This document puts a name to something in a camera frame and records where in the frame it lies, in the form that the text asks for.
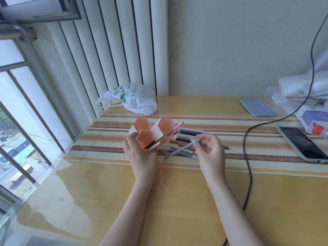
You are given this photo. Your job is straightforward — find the blue-grey container lid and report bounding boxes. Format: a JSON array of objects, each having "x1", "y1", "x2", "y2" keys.
[{"x1": 239, "y1": 98, "x2": 278, "y2": 118}]

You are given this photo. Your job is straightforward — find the person's right forearm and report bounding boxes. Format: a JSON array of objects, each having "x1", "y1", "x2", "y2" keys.
[{"x1": 207, "y1": 177, "x2": 265, "y2": 246}]

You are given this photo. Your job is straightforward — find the striped table mat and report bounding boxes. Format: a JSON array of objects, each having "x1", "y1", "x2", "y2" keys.
[{"x1": 62, "y1": 112, "x2": 328, "y2": 175}]

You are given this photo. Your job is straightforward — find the smartphone in pale case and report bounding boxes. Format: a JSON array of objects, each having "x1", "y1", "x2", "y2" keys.
[{"x1": 276, "y1": 126, "x2": 328, "y2": 163}]

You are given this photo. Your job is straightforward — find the window security bars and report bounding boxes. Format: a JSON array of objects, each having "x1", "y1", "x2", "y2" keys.
[{"x1": 0, "y1": 38, "x2": 77, "y2": 203}]

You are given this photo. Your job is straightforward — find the person's right hand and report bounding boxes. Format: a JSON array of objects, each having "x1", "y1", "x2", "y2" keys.
[{"x1": 195, "y1": 133, "x2": 227, "y2": 188}]

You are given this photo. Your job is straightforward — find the clear plastic bag of items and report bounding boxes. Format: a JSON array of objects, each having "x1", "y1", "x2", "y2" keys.
[{"x1": 265, "y1": 52, "x2": 328, "y2": 116}]

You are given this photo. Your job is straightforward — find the person's left hand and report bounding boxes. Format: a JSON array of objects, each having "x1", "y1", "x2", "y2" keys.
[{"x1": 123, "y1": 132, "x2": 159, "y2": 184}]

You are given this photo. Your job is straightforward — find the grey cosmetic pencil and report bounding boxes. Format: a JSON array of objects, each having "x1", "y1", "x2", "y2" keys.
[{"x1": 161, "y1": 139, "x2": 201, "y2": 161}]

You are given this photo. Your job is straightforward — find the pink hexagonal pen holder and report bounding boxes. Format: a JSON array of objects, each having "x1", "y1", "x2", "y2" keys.
[{"x1": 128, "y1": 117, "x2": 178, "y2": 154}]

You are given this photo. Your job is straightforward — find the pile of cosmetic pens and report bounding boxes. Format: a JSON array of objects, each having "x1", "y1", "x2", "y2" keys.
[{"x1": 159, "y1": 127, "x2": 230, "y2": 160}]

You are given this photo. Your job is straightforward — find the metal window frame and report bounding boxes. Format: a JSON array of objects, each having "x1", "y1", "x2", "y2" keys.
[{"x1": 0, "y1": 0, "x2": 82, "y2": 39}]

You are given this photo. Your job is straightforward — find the white plastic bag green print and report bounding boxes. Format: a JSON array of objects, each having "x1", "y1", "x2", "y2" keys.
[{"x1": 94, "y1": 82, "x2": 158, "y2": 116}]

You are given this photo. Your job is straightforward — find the beige and black cosmetic pencil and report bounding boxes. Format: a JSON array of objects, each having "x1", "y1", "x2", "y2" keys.
[{"x1": 144, "y1": 134, "x2": 167, "y2": 149}]

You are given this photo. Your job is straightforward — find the small red-capped bottle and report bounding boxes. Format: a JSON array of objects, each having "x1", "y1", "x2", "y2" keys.
[{"x1": 311, "y1": 125, "x2": 328, "y2": 138}]

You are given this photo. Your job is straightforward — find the metal ring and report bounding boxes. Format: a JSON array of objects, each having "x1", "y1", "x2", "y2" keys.
[{"x1": 11, "y1": 24, "x2": 26, "y2": 42}]

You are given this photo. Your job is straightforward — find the black cable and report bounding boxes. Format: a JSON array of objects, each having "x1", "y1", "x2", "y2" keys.
[{"x1": 221, "y1": 13, "x2": 328, "y2": 246}]

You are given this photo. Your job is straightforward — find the white and purple box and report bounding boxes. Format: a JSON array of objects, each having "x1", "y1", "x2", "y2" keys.
[{"x1": 296, "y1": 105, "x2": 328, "y2": 136}]

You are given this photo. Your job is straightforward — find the person's left forearm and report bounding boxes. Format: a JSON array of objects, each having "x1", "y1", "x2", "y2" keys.
[{"x1": 99, "y1": 177, "x2": 150, "y2": 246}]

